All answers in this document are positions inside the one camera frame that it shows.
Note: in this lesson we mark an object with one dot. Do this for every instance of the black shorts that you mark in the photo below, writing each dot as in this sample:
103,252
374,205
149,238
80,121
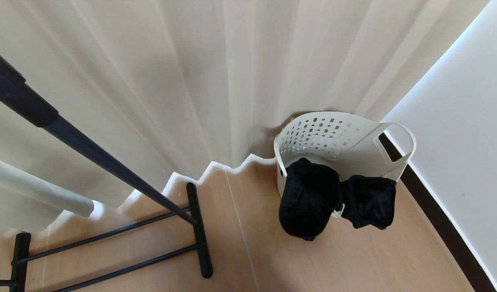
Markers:
309,198

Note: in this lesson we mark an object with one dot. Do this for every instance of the white laundry basket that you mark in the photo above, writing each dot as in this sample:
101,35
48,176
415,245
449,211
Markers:
370,154

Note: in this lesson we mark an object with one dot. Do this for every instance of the beige curtain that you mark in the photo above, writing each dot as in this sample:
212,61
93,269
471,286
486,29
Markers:
29,194
191,81

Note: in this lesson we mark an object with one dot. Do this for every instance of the black garment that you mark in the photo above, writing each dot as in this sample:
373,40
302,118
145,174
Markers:
370,200

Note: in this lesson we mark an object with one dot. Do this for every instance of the black clothes rack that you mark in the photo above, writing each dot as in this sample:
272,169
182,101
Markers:
29,107

